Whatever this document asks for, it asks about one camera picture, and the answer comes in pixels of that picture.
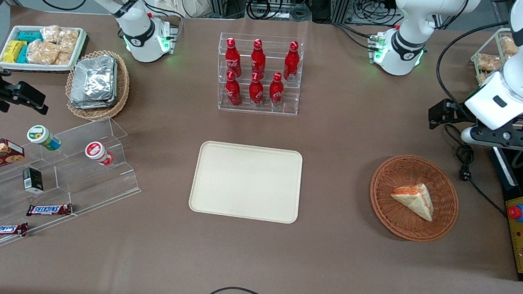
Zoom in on triangular sandwich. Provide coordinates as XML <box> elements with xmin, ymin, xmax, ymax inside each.
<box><xmin>388</xmin><ymin>180</ymin><xmax>437</xmax><ymax>223</ymax></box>

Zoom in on white rectangular snack tray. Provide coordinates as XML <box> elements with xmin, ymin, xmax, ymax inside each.
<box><xmin>0</xmin><ymin>21</ymin><xmax>88</xmax><ymax>77</ymax></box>

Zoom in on light wicker basket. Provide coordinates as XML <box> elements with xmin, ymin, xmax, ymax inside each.
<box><xmin>63</xmin><ymin>47</ymin><xmax>133</xmax><ymax>124</ymax></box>

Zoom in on brown wicker basket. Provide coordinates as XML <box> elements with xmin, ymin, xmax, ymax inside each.
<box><xmin>366</xmin><ymin>152</ymin><xmax>464</xmax><ymax>245</ymax></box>

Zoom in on cream plastic tray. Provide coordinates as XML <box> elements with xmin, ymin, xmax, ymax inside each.
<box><xmin>188</xmin><ymin>140</ymin><xmax>305</xmax><ymax>225</ymax></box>

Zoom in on green lid cup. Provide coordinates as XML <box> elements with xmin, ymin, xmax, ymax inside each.
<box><xmin>25</xmin><ymin>124</ymin><xmax>63</xmax><ymax>152</ymax></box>

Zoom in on clear rice cracker pack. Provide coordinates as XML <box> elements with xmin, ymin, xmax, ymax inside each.
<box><xmin>56</xmin><ymin>28</ymin><xmax>80</xmax><ymax>55</ymax></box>
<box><xmin>55</xmin><ymin>50</ymin><xmax>74</xmax><ymax>67</ymax></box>
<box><xmin>39</xmin><ymin>24</ymin><xmax>61</xmax><ymax>45</ymax></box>
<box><xmin>25</xmin><ymin>40</ymin><xmax>61</xmax><ymax>66</ymax></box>

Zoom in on yellow snack packet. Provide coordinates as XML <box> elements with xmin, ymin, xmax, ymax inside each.
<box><xmin>2</xmin><ymin>39</ymin><xmax>28</xmax><ymax>65</ymax></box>

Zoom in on silver foil pack stack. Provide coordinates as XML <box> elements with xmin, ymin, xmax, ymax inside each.
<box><xmin>69</xmin><ymin>52</ymin><xmax>120</xmax><ymax>112</ymax></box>

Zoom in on black control box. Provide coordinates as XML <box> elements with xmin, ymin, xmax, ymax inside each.
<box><xmin>479</xmin><ymin>145</ymin><xmax>523</xmax><ymax>283</ymax></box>

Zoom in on small black box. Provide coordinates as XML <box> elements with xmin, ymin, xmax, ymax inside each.
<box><xmin>20</xmin><ymin>167</ymin><xmax>47</xmax><ymax>195</ymax></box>

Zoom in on red lid cup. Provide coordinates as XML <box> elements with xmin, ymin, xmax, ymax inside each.
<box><xmin>83</xmin><ymin>140</ymin><xmax>115</xmax><ymax>167</ymax></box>

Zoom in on red emergency stop button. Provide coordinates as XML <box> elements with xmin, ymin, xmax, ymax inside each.
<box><xmin>507</xmin><ymin>203</ymin><xmax>523</xmax><ymax>223</ymax></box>

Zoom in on clear acrylic step shelf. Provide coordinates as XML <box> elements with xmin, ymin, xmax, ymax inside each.
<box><xmin>0</xmin><ymin>108</ymin><xmax>148</xmax><ymax>263</ymax></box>

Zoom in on snickers bar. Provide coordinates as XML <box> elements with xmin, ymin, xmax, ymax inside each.
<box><xmin>26</xmin><ymin>200</ymin><xmax>74</xmax><ymax>221</ymax></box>
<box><xmin>0</xmin><ymin>220</ymin><xmax>29</xmax><ymax>242</ymax></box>

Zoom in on clear acrylic bottle rack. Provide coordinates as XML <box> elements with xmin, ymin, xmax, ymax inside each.
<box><xmin>213</xmin><ymin>31</ymin><xmax>305</xmax><ymax>118</ymax></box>

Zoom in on red cola bottle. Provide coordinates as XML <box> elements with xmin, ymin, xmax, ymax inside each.
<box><xmin>223</xmin><ymin>37</ymin><xmax>245</xmax><ymax>78</ymax></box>
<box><xmin>248</xmin><ymin>72</ymin><xmax>266</xmax><ymax>108</ymax></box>
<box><xmin>223</xmin><ymin>71</ymin><xmax>244</xmax><ymax>107</ymax></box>
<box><xmin>249</xmin><ymin>38</ymin><xmax>268</xmax><ymax>79</ymax></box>
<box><xmin>268</xmin><ymin>71</ymin><xmax>286</xmax><ymax>109</ymax></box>
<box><xmin>282</xmin><ymin>40</ymin><xmax>302</xmax><ymax>83</ymax></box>

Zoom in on white wire basket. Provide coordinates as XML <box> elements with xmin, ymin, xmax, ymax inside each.
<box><xmin>465</xmin><ymin>25</ymin><xmax>523</xmax><ymax>124</ymax></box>

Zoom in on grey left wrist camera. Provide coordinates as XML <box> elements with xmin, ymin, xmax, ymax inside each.
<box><xmin>459</xmin><ymin>122</ymin><xmax>523</xmax><ymax>152</ymax></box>

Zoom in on black power plug cable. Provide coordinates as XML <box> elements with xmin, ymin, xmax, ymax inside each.
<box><xmin>436</xmin><ymin>124</ymin><xmax>515</xmax><ymax>218</ymax></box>

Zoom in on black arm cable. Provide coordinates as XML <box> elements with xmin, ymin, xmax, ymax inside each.
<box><xmin>432</xmin><ymin>16</ymin><xmax>510</xmax><ymax>118</ymax></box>

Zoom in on coiled black cables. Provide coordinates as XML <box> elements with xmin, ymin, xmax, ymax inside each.
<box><xmin>246</xmin><ymin>0</ymin><xmax>314</xmax><ymax>25</ymax></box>

